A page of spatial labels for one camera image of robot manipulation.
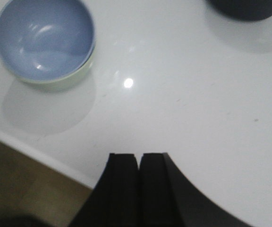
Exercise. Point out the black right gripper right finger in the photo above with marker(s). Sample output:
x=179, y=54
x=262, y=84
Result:
x=169, y=199

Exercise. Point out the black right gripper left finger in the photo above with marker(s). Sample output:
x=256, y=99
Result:
x=114, y=202

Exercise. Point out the green bowl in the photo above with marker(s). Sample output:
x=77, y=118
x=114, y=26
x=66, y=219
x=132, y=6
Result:
x=65, y=83

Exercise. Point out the blue bowl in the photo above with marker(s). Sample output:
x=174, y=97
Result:
x=43, y=41

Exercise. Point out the dark blue saucepan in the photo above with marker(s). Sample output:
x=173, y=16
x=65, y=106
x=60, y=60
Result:
x=247, y=10

